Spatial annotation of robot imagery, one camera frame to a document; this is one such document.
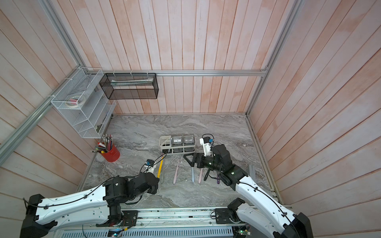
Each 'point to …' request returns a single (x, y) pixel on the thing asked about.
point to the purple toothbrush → (218, 179)
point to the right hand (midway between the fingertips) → (188, 155)
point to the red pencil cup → (112, 155)
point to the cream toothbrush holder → (177, 144)
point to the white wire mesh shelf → (88, 111)
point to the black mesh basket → (130, 86)
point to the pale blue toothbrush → (192, 174)
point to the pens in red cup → (107, 146)
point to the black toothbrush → (207, 174)
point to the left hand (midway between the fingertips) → (157, 182)
